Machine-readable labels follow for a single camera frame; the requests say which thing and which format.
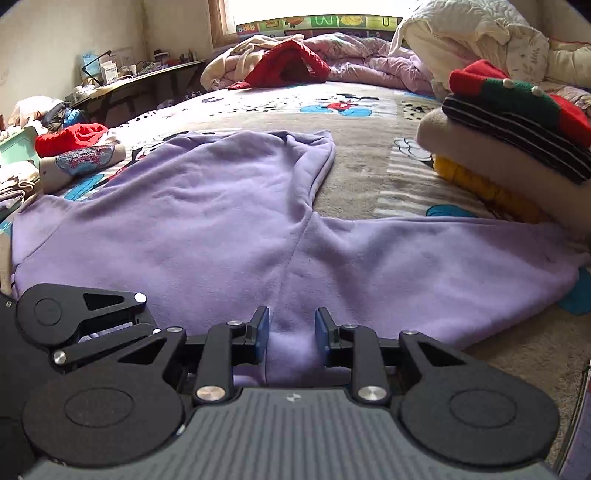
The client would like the white duvet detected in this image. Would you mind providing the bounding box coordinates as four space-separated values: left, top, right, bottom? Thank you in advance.
390 0 550 97

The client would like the cream fleece blanket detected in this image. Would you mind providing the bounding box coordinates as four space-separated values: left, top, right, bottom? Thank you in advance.
201 34 305 90

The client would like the light green box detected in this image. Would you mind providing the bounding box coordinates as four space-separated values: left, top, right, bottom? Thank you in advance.
0 127 40 167

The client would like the black desk lamp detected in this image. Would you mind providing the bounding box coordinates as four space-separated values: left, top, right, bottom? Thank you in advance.
81 50 114 86

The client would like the pink quilt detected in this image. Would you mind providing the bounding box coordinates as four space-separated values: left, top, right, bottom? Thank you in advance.
300 32 437 95

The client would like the purple sweatshirt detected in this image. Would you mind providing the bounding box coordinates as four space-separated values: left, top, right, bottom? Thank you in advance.
10 129 583 388

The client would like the red and green sweater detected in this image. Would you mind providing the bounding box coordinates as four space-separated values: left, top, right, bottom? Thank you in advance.
449 60 591 148

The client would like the black desk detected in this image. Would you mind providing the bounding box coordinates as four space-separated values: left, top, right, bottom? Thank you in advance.
69 59 208 125

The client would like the black striped folded garment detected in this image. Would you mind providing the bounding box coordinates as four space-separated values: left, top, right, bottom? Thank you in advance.
442 95 591 184

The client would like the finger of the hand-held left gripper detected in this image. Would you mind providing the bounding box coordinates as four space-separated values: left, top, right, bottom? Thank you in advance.
51 285 160 374

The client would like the cream floral quilt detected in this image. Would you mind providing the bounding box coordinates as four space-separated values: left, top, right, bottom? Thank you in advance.
501 30 591 86

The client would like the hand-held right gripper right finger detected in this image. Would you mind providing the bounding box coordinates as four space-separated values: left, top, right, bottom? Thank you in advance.
314 307 467 407

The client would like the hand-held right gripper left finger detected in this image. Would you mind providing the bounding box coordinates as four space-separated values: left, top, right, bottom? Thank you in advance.
117 305 271 407

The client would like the red padded jacket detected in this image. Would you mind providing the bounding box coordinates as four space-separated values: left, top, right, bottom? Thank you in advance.
228 39 332 89

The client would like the colourful alphabet play mat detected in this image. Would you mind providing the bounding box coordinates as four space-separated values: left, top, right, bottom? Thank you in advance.
235 15 404 37

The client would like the crumpled red knitted garment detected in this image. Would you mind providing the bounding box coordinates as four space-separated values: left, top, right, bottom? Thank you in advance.
34 124 109 158

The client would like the heap of mixed clothes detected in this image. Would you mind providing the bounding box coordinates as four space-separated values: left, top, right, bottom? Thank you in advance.
9 96 70 137

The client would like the wooden framed window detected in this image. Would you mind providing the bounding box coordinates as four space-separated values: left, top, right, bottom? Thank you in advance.
208 0 407 47

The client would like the pile of pale folded clothes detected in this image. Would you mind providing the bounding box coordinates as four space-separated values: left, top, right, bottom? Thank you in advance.
0 161 44 215

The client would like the rolled white sequined garment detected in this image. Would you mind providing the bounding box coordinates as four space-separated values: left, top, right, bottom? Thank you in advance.
39 144 126 193

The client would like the yellow folded garment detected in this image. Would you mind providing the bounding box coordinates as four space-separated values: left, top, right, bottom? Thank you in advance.
433 156 550 224

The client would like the beige folded garment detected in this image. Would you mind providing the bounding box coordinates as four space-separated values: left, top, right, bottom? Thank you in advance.
416 108 591 232

